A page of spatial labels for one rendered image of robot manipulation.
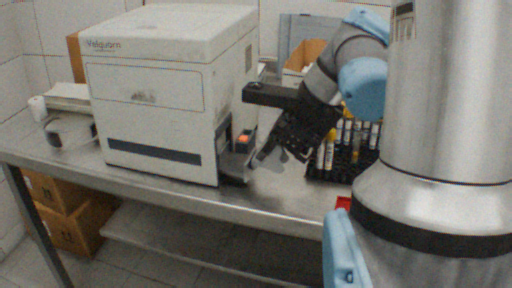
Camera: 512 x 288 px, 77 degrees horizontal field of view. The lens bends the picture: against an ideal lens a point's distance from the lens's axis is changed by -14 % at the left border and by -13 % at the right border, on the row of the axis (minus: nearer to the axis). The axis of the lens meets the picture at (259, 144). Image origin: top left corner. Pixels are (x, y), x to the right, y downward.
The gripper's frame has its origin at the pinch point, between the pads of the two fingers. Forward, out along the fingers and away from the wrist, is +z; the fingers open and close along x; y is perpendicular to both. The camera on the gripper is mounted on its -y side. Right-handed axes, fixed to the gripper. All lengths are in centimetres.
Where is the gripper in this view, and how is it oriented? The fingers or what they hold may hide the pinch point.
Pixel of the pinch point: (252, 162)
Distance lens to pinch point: 71.9
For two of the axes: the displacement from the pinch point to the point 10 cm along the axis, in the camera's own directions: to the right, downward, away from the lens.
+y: 8.3, 5.6, 0.5
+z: -4.8, 6.6, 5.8
